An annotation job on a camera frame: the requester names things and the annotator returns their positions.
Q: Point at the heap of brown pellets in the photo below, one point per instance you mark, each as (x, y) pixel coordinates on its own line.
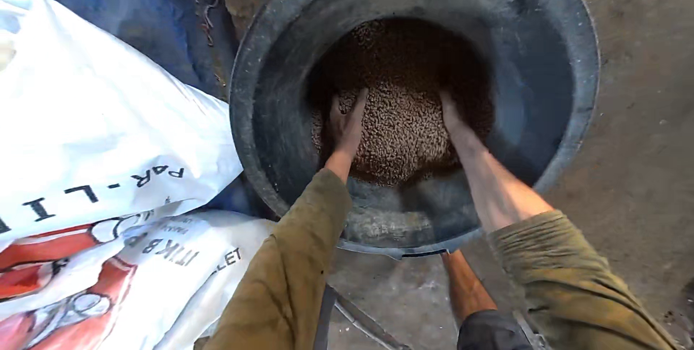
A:
(404, 127)

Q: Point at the person's legs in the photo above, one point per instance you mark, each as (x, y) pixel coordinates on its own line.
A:
(474, 301)

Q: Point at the large black tub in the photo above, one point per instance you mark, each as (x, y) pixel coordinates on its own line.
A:
(547, 68)

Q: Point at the person's right forearm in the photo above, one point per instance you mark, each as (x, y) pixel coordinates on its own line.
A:
(547, 252)

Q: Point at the person's right fingers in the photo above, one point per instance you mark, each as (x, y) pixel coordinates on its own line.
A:
(447, 105)

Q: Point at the person's left thumb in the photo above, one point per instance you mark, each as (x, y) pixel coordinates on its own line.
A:
(360, 103)

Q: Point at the blue tarpaulin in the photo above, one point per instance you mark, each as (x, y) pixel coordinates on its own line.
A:
(141, 19)

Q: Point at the person's left fingers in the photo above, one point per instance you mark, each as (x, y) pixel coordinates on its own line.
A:
(335, 105)

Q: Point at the white sack with black letters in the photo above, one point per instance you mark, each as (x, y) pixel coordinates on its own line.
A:
(108, 111)

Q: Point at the person's right hand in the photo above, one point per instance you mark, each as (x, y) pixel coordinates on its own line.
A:
(456, 126)

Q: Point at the person's left forearm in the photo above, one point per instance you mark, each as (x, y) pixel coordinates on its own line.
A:
(293, 268)

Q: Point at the person's left hand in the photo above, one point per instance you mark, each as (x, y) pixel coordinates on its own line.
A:
(350, 130)

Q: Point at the white sack with red print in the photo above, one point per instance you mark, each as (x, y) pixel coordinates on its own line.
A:
(168, 285)

